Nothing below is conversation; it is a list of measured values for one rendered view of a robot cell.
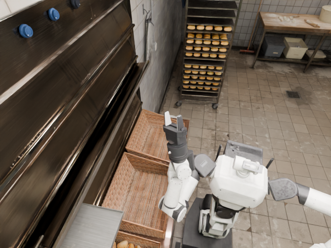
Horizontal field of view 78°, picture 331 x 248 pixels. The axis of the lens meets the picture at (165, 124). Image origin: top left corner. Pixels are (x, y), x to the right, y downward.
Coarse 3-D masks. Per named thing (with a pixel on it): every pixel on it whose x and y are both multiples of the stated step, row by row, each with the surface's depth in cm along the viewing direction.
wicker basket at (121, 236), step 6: (120, 234) 143; (126, 234) 139; (120, 240) 153; (132, 240) 148; (138, 240) 146; (144, 240) 143; (150, 240) 140; (144, 246) 152; (150, 246) 150; (156, 246) 147
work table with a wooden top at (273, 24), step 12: (264, 12) 429; (276, 12) 429; (264, 24) 383; (276, 24) 382; (288, 24) 382; (300, 24) 382; (324, 24) 382; (264, 36) 396; (324, 36) 376; (312, 48) 460; (276, 60) 425; (288, 60) 422; (300, 60) 422; (312, 60) 422; (324, 60) 422
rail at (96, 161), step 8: (144, 64) 173; (136, 80) 156; (128, 96) 142; (120, 112) 130; (112, 128) 120; (104, 144) 112; (96, 160) 104; (88, 176) 98; (80, 192) 92; (72, 208) 87; (64, 224) 83; (56, 232) 81; (56, 240) 79
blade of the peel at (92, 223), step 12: (84, 204) 114; (84, 216) 110; (96, 216) 110; (108, 216) 110; (120, 216) 110; (72, 228) 105; (84, 228) 106; (96, 228) 106; (108, 228) 106; (72, 240) 102; (84, 240) 102; (96, 240) 102; (108, 240) 102
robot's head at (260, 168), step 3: (243, 162) 94; (246, 162) 93; (249, 162) 93; (258, 162) 95; (243, 165) 93; (255, 165) 93; (258, 165) 92; (261, 165) 92; (246, 168) 93; (249, 168) 93; (258, 168) 92; (261, 168) 92; (255, 171) 92; (258, 171) 92; (261, 171) 92; (255, 174) 95
